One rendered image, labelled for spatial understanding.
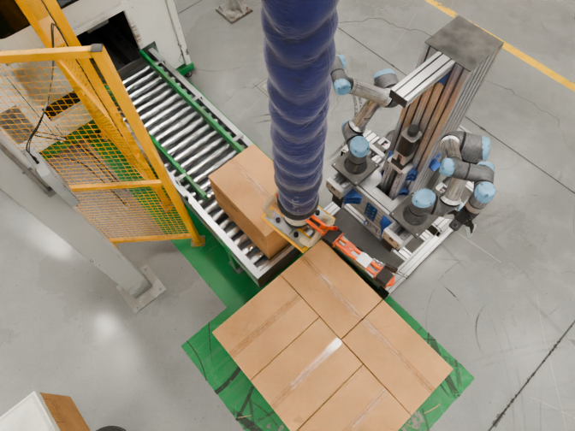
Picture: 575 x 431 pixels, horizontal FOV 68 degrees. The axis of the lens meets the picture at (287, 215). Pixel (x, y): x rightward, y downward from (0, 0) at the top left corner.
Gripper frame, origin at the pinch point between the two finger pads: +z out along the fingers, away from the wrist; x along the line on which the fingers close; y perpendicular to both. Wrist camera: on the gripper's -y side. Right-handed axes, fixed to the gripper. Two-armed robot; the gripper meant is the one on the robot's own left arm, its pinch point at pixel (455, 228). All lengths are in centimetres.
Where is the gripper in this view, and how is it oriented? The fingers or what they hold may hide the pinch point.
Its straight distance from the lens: 219.4
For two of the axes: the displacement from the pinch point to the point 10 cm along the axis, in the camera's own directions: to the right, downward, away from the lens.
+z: 0.2, 4.4, 9.0
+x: -6.8, -6.5, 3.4
